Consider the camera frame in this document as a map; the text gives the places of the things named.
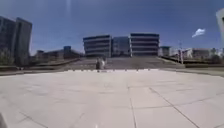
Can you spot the pale stone paved plaza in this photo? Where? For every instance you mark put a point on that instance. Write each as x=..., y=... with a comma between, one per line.
x=100, y=96

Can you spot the dark grey long building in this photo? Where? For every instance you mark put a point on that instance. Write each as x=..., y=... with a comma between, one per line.
x=20, y=36

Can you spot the low pale building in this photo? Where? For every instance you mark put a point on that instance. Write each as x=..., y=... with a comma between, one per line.
x=200, y=53

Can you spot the distant pale building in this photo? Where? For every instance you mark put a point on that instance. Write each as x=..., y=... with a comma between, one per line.
x=165, y=51

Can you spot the pole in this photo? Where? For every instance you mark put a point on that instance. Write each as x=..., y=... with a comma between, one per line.
x=181, y=55

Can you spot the low building with blue tower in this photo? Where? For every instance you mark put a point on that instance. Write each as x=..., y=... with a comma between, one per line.
x=66, y=51

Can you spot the row of trees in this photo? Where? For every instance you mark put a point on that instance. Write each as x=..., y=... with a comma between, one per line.
x=5, y=58

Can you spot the blue glass building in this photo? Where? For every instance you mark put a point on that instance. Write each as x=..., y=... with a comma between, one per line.
x=143, y=43

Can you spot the group of people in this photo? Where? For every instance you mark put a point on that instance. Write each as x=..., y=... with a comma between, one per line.
x=98, y=64

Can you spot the wide grey stairway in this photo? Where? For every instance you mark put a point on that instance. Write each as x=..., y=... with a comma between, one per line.
x=133, y=63

